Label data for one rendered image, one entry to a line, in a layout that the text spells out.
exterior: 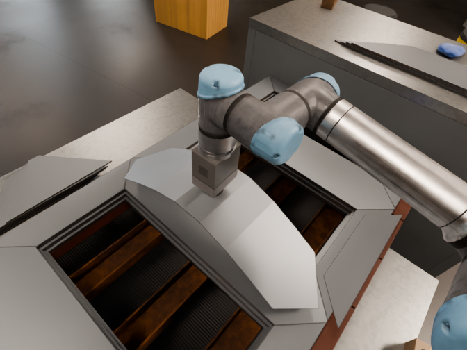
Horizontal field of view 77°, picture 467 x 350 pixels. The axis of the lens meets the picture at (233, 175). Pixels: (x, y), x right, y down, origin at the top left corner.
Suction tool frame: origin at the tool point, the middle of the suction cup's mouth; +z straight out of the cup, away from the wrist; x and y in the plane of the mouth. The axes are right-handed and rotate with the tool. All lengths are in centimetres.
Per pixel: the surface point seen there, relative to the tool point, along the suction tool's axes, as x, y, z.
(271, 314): 26.0, 9.1, 15.9
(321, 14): -29, -116, -4
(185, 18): -227, -222, 84
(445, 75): 32, -94, -6
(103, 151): -56, -3, 26
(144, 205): -19.3, 7.7, 15.6
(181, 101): -58, -46, 26
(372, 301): 49, -20, 33
